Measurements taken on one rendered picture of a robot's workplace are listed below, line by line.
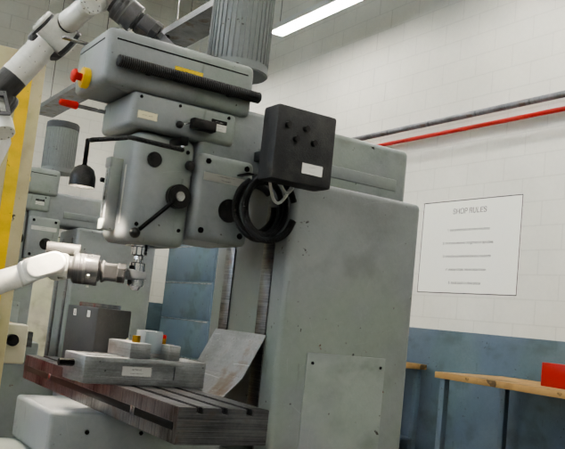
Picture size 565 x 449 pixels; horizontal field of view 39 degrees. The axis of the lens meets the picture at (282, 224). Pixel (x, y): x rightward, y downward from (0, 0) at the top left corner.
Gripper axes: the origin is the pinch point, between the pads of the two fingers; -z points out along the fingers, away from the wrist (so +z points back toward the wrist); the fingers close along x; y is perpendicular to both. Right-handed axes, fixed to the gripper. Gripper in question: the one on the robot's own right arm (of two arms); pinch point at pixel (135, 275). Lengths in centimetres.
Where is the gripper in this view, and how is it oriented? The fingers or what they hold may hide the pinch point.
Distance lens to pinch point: 239.9
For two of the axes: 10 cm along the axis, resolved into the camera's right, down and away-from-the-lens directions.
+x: -1.9, 0.9, 9.8
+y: -1.1, 9.9, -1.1
